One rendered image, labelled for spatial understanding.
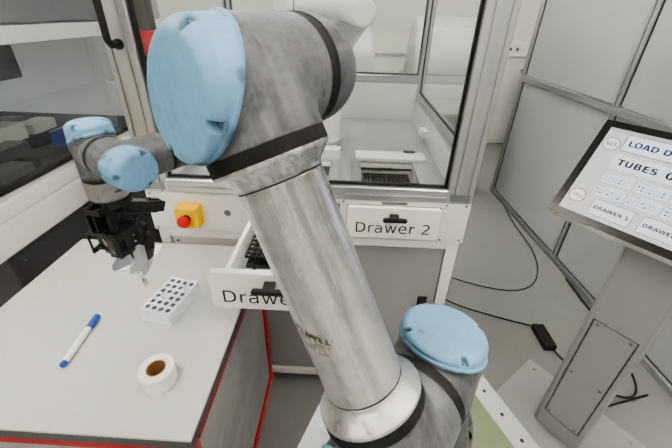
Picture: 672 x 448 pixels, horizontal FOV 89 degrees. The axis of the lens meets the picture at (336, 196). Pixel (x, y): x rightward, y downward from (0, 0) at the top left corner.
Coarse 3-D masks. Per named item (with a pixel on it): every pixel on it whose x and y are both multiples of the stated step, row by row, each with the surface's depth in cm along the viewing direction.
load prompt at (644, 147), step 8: (632, 136) 93; (624, 144) 94; (632, 144) 93; (640, 144) 91; (648, 144) 90; (656, 144) 89; (664, 144) 88; (632, 152) 92; (640, 152) 91; (648, 152) 90; (656, 152) 89; (664, 152) 88; (664, 160) 87
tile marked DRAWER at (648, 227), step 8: (640, 224) 85; (648, 224) 84; (656, 224) 83; (664, 224) 82; (640, 232) 85; (648, 232) 84; (656, 232) 83; (664, 232) 82; (656, 240) 82; (664, 240) 81
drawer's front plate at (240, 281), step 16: (208, 272) 77; (224, 272) 77; (240, 272) 77; (256, 272) 77; (224, 288) 79; (240, 288) 79; (224, 304) 82; (240, 304) 81; (256, 304) 81; (272, 304) 81
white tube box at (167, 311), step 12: (168, 288) 90; (180, 288) 91; (192, 288) 90; (156, 300) 86; (168, 300) 86; (180, 300) 87; (192, 300) 91; (144, 312) 84; (156, 312) 83; (168, 312) 83; (180, 312) 87; (168, 324) 84
